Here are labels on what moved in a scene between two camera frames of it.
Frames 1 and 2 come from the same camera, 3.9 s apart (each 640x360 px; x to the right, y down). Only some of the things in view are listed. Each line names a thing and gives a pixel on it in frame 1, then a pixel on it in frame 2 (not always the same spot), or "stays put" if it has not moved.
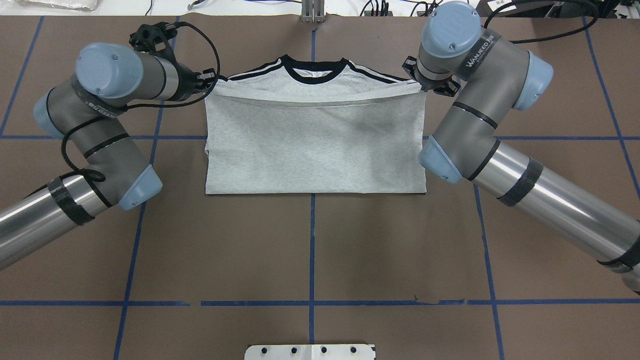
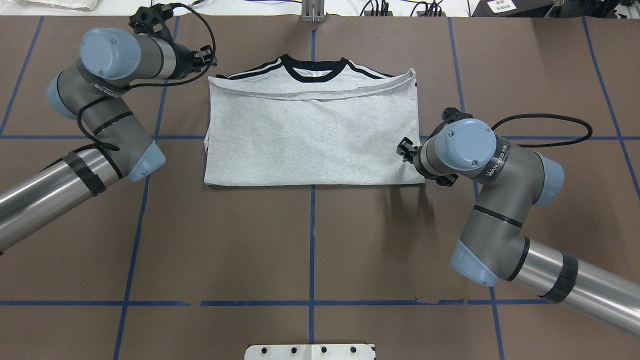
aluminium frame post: x=313 y=11 stays put
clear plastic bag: x=90 y=5 stays put
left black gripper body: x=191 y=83 to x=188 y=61
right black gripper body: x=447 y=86 to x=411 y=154
